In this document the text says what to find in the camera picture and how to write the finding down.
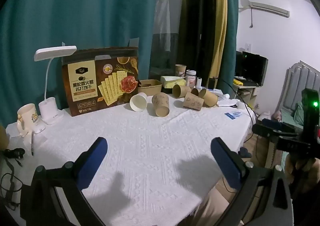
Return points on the white desk lamp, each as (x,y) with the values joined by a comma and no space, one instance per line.
(51,111)

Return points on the black monitor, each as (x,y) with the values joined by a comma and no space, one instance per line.
(251,66)

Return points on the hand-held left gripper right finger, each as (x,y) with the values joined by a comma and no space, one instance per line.
(226,166)

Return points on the crumpled white tissue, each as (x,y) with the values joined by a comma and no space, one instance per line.
(228,101)

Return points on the yellow tissue pack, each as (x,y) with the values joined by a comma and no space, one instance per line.
(173,82)

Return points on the glass window door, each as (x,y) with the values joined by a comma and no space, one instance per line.
(192,28)

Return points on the tall brown paper cup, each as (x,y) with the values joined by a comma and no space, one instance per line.
(180,70)

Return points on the yellow packet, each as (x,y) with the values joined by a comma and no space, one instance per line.
(238,82)

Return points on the brown paper bowl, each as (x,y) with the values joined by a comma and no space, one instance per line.
(150,86)

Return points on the white pen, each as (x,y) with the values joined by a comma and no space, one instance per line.
(32,143)

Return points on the black charger plug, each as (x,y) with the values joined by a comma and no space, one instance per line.
(13,153)

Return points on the person's leg beige trousers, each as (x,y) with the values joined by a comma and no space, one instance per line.
(210,208)

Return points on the brown cracker box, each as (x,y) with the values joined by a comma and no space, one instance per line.
(100,81)

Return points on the person's right hand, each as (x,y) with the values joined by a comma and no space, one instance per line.
(301,168)

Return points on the blue and white box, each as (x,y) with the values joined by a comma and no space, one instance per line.
(217,91)

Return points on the green bedding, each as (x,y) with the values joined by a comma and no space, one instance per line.
(296,114)

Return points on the cream cartoon mug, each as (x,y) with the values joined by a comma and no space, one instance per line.
(26,118)

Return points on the white air conditioner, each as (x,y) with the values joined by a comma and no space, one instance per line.
(268,8)

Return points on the dark table clip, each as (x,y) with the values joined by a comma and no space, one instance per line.
(244,153)

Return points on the small white bottle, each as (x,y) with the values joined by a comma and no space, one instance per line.
(199,82)

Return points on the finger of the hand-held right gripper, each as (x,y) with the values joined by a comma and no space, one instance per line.
(290,144)
(271,123)

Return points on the small black box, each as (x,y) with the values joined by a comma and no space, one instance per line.
(211,83)

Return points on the yellow curtain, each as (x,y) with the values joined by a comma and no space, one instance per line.
(221,16)

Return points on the white paper cup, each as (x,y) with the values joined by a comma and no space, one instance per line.
(138,102)

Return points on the teal curtain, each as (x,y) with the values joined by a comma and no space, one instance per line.
(75,11)
(231,28)

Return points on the blue card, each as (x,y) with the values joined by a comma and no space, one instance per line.
(233,114)

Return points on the white wall socket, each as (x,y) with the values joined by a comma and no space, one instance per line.
(247,47)

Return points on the small white device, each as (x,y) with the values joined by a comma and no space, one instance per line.
(39,128)

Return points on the grey padded headboard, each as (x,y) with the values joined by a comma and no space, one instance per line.
(297,78)

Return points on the brown printed paper cup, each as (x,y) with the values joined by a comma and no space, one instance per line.
(161,104)
(193,101)

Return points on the white textured tablecloth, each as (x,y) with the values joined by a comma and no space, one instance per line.
(150,146)

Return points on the jar with white lid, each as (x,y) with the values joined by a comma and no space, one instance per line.
(191,78)

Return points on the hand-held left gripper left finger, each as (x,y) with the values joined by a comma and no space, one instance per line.
(91,166)

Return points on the white side cabinet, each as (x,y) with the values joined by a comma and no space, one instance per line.
(246,91)

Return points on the plain brown paper cup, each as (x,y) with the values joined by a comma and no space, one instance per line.
(195,91)
(181,90)
(209,97)

